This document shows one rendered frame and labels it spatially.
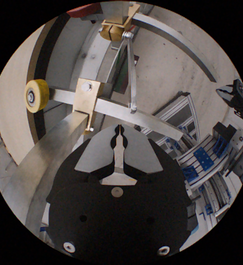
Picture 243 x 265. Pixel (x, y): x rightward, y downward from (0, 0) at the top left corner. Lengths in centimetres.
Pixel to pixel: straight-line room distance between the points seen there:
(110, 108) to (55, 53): 30
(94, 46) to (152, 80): 81
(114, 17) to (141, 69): 93
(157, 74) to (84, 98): 102
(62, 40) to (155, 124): 42
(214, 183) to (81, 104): 87
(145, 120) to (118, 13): 24
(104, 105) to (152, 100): 96
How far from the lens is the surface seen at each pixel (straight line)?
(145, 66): 111
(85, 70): 46
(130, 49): 16
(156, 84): 112
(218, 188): 78
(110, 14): 20
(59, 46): 39
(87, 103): 19
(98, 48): 47
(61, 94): 23
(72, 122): 15
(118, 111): 19
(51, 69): 37
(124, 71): 34
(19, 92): 32
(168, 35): 26
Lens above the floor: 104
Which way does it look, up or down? 58 degrees down
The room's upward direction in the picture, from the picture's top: 179 degrees counter-clockwise
